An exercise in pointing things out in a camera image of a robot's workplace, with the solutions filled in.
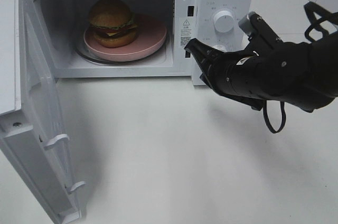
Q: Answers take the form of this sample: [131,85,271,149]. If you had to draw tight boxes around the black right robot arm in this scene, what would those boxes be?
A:
[200,42,334,113]

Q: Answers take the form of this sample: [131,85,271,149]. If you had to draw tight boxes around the white upper power knob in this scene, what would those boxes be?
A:
[213,10,234,33]

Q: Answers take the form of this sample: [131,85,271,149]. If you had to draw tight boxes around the glass microwave turntable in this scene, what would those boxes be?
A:
[76,34,172,67]

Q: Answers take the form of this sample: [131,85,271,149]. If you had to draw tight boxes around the white microwave oven body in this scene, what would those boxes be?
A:
[40,0,251,85]

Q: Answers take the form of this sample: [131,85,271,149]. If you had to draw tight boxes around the pink round plate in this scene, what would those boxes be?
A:
[83,14,167,62]

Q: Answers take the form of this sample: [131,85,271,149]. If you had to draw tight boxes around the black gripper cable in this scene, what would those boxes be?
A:
[262,1,338,134]

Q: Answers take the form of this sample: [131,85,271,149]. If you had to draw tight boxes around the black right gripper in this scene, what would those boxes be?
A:
[184,38,286,110]

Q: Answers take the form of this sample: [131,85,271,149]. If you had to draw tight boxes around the white microwave door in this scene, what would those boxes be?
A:
[1,0,85,223]

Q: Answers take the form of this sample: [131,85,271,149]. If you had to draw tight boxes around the toy burger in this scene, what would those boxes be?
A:
[88,0,138,48]

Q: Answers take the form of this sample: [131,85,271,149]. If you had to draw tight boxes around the white timer knob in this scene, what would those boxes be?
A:
[213,45,227,52]

